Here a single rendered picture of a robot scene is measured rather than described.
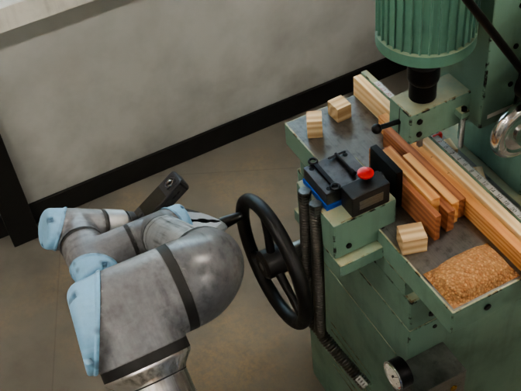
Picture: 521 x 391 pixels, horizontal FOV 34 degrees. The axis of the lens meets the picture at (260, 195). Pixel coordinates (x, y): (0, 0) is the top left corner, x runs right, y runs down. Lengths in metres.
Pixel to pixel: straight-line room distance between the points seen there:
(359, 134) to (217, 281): 0.81
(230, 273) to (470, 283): 0.55
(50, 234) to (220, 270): 0.51
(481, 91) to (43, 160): 1.71
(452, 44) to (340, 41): 1.78
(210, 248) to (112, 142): 1.93
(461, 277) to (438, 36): 0.41
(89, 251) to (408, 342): 0.66
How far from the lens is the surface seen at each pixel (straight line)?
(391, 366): 1.67
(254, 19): 2.97
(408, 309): 1.64
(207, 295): 1.05
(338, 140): 1.79
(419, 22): 1.43
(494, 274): 1.52
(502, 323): 1.90
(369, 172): 1.53
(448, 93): 1.64
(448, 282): 1.50
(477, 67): 1.60
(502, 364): 2.05
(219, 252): 1.08
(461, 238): 1.60
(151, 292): 1.04
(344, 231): 1.55
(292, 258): 1.54
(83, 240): 1.46
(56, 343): 2.70
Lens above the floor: 2.08
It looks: 44 degrees down
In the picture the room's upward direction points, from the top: 7 degrees counter-clockwise
